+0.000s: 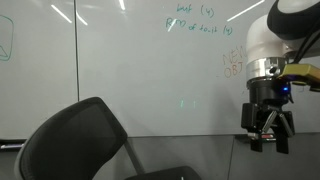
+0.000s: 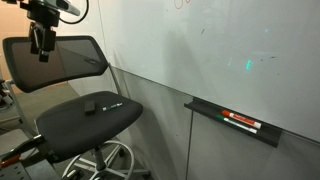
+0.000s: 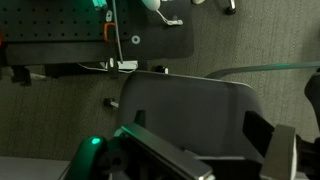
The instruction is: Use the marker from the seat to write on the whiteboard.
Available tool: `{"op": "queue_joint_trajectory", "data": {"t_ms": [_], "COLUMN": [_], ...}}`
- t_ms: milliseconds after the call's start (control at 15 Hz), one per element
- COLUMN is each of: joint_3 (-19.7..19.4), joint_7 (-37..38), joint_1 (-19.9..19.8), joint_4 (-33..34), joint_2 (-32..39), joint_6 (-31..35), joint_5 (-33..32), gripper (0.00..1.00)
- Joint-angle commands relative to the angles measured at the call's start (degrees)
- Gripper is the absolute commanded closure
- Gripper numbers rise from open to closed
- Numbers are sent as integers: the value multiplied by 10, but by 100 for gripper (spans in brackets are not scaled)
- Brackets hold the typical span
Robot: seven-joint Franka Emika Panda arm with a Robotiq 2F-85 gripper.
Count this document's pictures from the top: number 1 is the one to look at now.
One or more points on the red dry erase marker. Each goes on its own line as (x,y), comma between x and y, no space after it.
(268,136)

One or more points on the black mesh chair backrest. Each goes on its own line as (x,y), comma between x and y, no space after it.
(73,140)

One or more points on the yellow wrist camera mount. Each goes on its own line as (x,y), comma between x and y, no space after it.
(300,71)

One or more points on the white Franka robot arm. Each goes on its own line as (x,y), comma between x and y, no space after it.
(263,40)

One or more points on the grey chair support bar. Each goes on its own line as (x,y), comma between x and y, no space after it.
(135,156)

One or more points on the dark grey chair seat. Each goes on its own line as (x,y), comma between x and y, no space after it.
(166,174)

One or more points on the white whiteboard panel with text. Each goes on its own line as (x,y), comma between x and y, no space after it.
(160,83)

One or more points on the white whiteboard panel with drawing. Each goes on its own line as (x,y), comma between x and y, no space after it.
(40,83)

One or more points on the white dry erase marker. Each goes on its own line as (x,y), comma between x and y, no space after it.
(11,146)

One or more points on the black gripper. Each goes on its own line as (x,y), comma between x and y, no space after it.
(266,93)

